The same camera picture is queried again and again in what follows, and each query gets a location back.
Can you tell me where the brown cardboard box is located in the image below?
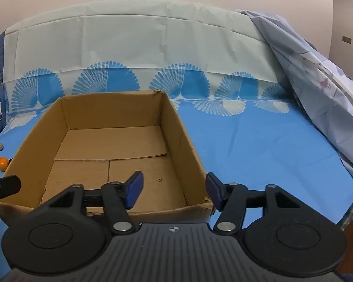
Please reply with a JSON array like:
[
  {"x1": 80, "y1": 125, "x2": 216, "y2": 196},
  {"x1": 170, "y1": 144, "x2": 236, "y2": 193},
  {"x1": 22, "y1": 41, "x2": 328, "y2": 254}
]
[{"x1": 0, "y1": 90, "x2": 214, "y2": 221}]

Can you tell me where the blue fan-print bed sheet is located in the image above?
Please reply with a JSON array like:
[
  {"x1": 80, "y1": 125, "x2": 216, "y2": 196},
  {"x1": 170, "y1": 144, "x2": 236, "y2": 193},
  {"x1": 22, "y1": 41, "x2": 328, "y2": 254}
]
[{"x1": 0, "y1": 0, "x2": 353, "y2": 282}]

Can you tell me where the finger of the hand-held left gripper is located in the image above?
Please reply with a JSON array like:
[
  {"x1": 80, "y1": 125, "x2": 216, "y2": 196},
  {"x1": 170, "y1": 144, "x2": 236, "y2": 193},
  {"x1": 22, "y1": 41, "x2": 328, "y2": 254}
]
[{"x1": 0, "y1": 175, "x2": 22, "y2": 209}]

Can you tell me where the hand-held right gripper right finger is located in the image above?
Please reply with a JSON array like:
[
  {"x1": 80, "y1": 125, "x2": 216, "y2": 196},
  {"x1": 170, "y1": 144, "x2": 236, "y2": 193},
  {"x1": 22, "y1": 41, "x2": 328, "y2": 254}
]
[{"x1": 205, "y1": 173, "x2": 311, "y2": 235}]

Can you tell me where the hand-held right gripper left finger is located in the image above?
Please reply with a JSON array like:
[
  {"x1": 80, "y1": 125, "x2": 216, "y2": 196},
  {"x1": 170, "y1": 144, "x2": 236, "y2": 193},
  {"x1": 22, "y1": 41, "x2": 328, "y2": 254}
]
[{"x1": 40, "y1": 170, "x2": 144, "y2": 235}]

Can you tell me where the pale blue printed blanket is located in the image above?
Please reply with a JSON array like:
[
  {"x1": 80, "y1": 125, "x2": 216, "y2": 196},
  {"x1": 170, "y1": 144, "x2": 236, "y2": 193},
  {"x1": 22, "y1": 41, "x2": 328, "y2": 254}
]
[{"x1": 235, "y1": 8, "x2": 353, "y2": 180}]

